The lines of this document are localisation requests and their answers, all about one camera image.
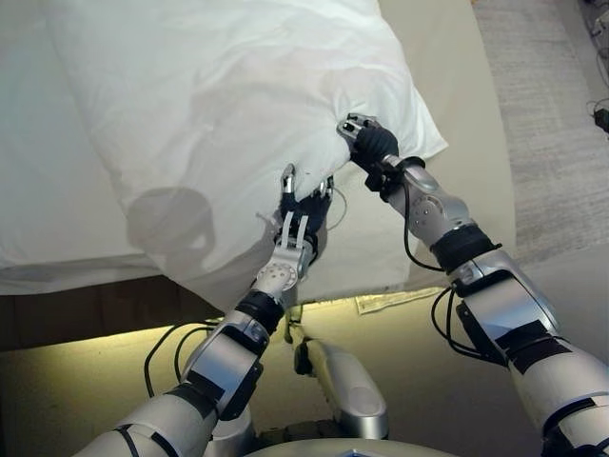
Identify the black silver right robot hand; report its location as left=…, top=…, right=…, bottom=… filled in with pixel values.
left=336, top=112, right=400, bottom=168

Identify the white pillow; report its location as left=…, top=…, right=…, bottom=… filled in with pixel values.
left=47, top=0, right=449, bottom=310

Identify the beige bed cover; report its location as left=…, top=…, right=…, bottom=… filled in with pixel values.
left=294, top=0, right=520, bottom=306

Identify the white bed sheet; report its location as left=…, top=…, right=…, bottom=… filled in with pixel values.
left=0, top=0, right=163, bottom=296

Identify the silver right robot leg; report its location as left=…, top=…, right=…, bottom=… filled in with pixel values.
left=293, top=336, right=390, bottom=440

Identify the silver robot torso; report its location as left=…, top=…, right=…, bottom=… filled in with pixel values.
left=256, top=418, right=477, bottom=457

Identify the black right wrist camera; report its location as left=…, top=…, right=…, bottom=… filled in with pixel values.
left=363, top=163, right=397, bottom=202

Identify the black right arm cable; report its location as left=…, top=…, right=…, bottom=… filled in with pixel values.
left=402, top=180, right=477, bottom=358

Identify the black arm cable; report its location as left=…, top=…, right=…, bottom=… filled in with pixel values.
left=144, top=321, right=218, bottom=400
left=402, top=180, right=477, bottom=358

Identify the black floor cable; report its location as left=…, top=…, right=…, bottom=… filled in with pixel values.
left=579, top=0, right=609, bottom=110

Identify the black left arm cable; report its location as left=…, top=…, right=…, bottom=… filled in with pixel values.
left=144, top=321, right=218, bottom=400

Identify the dark brown bed frame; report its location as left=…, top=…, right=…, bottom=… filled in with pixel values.
left=0, top=273, right=225, bottom=351

